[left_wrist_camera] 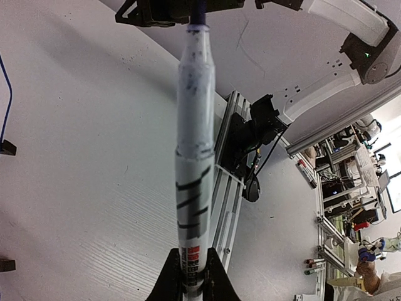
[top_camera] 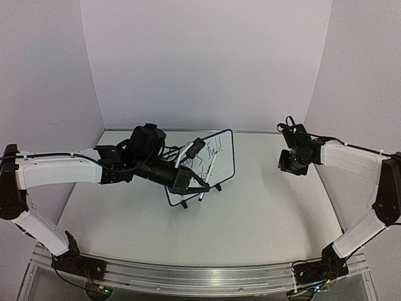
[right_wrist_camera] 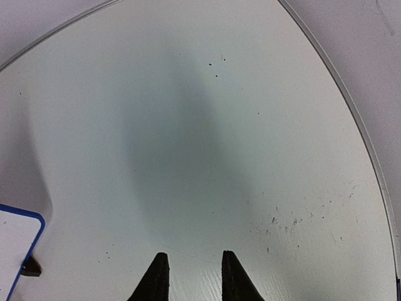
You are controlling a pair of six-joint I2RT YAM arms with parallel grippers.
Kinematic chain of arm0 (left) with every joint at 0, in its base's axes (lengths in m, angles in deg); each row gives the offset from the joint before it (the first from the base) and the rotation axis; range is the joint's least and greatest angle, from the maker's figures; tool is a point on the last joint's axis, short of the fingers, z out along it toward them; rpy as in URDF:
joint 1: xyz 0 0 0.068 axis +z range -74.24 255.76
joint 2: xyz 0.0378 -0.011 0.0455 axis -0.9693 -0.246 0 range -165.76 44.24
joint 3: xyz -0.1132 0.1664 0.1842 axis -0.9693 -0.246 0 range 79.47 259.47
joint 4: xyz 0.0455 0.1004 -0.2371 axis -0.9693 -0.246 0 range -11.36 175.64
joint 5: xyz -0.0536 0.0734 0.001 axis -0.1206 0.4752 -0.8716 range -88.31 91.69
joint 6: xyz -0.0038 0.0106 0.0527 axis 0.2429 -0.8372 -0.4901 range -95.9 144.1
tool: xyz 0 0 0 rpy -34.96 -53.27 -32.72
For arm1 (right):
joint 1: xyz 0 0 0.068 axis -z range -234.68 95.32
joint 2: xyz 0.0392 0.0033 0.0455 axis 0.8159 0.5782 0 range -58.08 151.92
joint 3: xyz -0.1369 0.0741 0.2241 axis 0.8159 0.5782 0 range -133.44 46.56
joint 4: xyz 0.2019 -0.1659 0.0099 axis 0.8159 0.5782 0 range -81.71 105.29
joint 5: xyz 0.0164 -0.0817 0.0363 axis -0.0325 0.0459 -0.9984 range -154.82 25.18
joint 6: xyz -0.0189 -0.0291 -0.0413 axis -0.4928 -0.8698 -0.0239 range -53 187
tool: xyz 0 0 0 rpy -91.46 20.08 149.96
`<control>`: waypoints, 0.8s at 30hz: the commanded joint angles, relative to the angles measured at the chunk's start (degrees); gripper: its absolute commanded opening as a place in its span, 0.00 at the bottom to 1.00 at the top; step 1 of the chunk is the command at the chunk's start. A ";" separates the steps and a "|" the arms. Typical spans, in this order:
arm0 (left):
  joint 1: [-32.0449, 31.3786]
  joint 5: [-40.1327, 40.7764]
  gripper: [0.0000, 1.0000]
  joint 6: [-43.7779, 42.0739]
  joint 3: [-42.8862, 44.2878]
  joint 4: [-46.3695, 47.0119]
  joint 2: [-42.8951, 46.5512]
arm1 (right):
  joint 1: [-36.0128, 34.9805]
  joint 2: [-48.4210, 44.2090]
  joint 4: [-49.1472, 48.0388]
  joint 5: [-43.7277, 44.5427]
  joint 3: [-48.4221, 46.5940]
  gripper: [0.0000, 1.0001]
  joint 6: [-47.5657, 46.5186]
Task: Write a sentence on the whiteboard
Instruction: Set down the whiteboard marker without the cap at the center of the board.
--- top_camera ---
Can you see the blue framed whiteboard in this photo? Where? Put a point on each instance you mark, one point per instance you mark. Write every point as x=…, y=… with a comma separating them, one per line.
x=220, y=143

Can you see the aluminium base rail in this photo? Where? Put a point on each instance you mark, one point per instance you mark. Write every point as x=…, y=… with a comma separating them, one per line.
x=124, y=280

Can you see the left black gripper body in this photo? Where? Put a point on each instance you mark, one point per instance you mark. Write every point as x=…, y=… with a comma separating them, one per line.
x=145, y=167

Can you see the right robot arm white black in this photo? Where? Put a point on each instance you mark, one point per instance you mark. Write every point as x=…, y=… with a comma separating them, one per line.
x=375, y=166

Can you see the white whiteboard marker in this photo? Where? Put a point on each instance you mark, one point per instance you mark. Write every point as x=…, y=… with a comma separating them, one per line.
x=208, y=176

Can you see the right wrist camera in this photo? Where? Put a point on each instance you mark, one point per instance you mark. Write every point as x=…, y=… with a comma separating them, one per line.
x=282, y=127

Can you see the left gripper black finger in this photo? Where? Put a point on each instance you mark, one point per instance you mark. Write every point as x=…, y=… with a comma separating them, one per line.
x=194, y=190
x=202, y=185

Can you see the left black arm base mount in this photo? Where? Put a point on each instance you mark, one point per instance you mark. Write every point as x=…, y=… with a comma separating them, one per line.
x=74, y=263

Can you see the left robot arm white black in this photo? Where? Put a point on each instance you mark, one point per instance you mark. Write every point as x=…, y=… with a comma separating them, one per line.
x=23, y=170

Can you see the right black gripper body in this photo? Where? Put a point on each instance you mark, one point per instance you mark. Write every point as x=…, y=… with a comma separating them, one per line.
x=286, y=165

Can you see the left black whiteboard foot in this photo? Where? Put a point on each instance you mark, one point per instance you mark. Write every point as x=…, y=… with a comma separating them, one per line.
x=185, y=205

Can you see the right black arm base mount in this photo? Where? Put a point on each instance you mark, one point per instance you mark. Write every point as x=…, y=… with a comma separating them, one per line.
x=328, y=268

